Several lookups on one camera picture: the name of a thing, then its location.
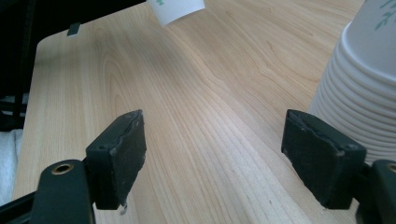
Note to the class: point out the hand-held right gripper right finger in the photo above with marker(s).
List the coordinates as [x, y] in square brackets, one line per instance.
[323, 165]

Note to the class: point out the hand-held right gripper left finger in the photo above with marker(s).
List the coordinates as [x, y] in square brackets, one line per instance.
[124, 161]

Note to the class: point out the stack of white paper cups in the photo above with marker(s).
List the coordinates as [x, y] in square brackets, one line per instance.
[358, 93]

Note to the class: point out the green-print paper cup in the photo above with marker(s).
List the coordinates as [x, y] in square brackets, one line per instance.
[177, 11]

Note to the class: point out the black tape piece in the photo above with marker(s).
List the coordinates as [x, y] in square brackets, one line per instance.
[73, 30]

